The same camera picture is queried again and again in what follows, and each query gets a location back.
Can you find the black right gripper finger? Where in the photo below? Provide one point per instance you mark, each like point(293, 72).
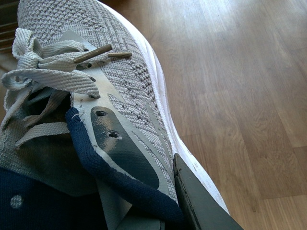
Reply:
point(200, 210)

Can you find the grey knit sneaker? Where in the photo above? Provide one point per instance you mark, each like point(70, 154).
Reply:
point(87, 141)

